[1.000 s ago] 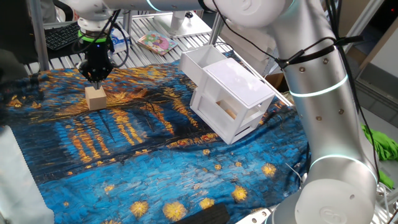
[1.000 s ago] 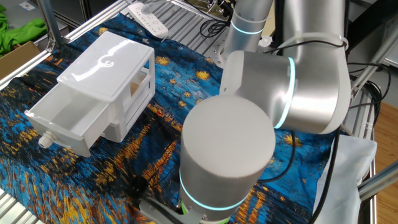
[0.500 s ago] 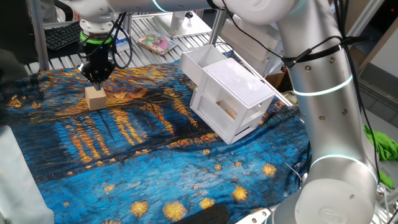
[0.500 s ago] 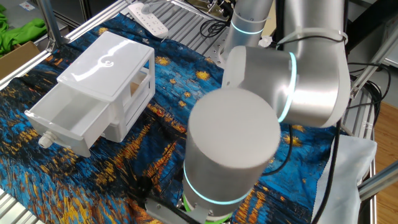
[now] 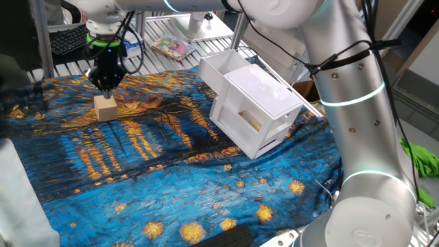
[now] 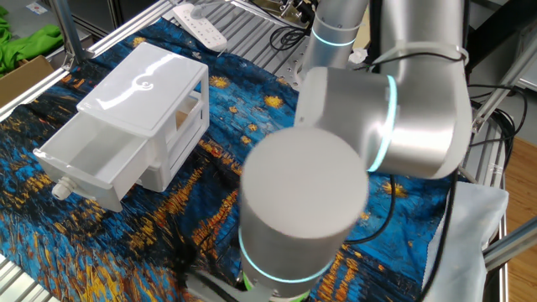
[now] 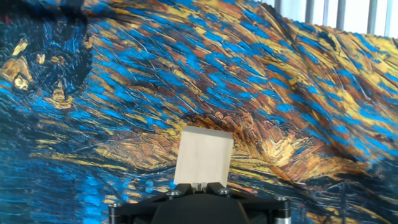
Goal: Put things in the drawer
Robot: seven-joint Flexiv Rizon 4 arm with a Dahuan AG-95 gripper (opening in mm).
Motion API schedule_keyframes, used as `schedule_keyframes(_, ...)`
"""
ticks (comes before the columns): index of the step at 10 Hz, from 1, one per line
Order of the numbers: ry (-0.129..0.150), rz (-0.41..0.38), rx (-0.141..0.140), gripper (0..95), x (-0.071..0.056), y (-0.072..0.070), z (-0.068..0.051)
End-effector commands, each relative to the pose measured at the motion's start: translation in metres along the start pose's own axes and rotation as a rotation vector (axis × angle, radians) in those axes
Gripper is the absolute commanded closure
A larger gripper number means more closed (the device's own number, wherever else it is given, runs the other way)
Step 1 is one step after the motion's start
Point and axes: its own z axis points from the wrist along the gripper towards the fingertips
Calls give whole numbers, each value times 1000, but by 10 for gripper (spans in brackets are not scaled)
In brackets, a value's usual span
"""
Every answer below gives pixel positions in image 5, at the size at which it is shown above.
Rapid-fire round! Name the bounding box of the green cloth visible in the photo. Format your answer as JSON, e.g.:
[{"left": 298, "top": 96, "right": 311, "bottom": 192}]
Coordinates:
[{"left": 399, "top": 136, "right": 439, "bottom": 209}]

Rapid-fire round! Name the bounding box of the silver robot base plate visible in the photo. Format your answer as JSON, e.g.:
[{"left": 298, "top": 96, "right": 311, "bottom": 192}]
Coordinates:
[{"left": 260, "top": 226, "right": 309, "bottom": 247}]

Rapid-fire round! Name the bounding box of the colourful picture book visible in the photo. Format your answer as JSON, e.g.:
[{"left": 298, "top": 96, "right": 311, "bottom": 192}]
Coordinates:
[{"left": 151, "top": 33, "right": 197, "bottom": 62}]

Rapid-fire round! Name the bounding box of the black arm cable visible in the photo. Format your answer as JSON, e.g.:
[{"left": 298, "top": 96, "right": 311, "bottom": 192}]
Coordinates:
[{"left": 116, "top": 0, "right": 421, "bottom": 203}]

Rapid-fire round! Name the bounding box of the black desk chair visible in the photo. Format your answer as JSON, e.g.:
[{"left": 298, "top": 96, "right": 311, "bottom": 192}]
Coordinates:
[{"left": 60, "top": 0, "right": 83, "bottom": 25}]

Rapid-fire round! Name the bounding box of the black keyboard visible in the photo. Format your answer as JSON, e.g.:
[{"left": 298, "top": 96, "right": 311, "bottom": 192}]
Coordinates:
[{"left": 49, "top": 23, "right": 91, "bottom": 57}]

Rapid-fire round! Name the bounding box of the white drawer with knob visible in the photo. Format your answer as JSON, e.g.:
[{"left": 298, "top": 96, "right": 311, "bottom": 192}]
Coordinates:
[{"left": 197, "top": 49, "right": 252, "bottom": 97}]

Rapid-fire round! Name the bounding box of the black cable strap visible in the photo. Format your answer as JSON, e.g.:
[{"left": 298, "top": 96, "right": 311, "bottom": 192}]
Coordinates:
[{"left": 304, "top": 38, "right": 403, "bottom": 75}]

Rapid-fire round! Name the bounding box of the light wooden cube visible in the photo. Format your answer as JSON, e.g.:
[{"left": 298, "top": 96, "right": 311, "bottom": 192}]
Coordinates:
[{"left": 93, "top": 95, "right": 119, "bottom": 123}]

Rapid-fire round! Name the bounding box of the starry night painted tablecloth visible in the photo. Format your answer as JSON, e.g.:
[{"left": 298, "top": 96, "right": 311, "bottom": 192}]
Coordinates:
[{"left": 0, "top": 67, "right": 344, "bottom": 247}]

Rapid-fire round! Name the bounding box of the white plastic drawer cabinet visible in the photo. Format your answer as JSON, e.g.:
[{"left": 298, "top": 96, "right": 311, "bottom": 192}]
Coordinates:
[{"left": 209, "top": 63, "right": 305, "bottom": 161}]

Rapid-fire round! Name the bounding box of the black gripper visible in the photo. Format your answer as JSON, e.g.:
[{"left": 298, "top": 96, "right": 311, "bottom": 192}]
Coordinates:
[{"left": 85, "top": 47, "right": 127, "bottom": 101}]

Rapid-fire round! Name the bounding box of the aluminium frame post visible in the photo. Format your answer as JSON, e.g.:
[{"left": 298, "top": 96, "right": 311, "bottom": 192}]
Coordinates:
[
  {"left": 135, "top": 10, "right": 148, "bottom": 38},
  {"left": 32, "top": 0, "right": 56, "bottom": 79}
]

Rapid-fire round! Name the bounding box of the open cardboard box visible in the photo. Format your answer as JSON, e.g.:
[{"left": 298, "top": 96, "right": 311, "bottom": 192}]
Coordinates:
[{"left": 291, "top": 79, "right": 318, "bottom": 102}]

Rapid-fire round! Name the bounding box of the blue tissue pack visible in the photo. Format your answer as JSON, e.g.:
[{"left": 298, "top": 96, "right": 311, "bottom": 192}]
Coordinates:
[{"left": 121, "top": 30, "right": 145, "bottom": 60}]

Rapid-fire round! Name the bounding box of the white cable tie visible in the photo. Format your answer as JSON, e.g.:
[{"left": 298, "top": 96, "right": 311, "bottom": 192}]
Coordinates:
[{"left": 313, "top": 178, "right": 335, "bottom": 202}]

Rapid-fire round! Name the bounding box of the white foam box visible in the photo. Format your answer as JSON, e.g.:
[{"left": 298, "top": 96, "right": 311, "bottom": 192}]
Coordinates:
[
  {"left": 244, "top": 27, "right": 305, "bottom": 69},
  {"left": 255, "top": 20, "right": 306, "bottom": 49}
]

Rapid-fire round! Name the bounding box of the white monitor stand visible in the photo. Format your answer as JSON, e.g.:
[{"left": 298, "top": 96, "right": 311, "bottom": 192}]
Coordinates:
[{"left": 168, "top": 12, "right": 235, "bottom": 44}]

